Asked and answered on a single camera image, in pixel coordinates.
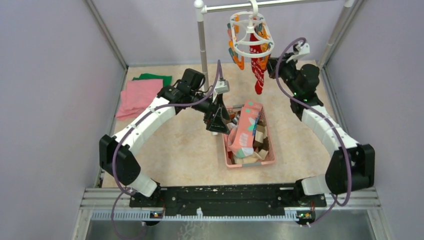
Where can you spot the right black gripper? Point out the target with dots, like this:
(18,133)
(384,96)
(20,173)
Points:
(272,67)

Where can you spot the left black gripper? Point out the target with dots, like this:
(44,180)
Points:
(215,123)

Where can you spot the pink sock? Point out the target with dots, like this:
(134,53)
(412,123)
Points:
(241,138)

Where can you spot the red snowflake sock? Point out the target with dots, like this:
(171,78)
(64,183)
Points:
(258,67)

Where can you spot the cream brown striped sock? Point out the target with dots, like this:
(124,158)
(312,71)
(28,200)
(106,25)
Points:
(260,134)

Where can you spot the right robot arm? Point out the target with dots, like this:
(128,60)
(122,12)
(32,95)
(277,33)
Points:
(352,165)

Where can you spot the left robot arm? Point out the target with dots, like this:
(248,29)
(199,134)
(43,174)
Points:
(117,153)

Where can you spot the white clip sock hanger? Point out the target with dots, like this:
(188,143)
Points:
(249,37)

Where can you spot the pink plastic basket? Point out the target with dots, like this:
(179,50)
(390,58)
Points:
(234,113)

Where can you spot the green folded cloth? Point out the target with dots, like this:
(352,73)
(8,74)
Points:
(166,79)

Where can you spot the pink folded cloth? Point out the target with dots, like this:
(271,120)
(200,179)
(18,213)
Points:
(136,97)

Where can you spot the metal drying rack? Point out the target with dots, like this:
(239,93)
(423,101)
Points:
(349,10)

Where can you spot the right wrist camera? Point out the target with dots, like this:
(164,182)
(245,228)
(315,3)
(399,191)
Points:
(301,50)

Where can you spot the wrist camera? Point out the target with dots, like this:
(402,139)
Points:
(221,87)
(301,50)

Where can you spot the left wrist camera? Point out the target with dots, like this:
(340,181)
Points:
(221,87)

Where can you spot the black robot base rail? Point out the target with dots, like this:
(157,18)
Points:
(250,202)

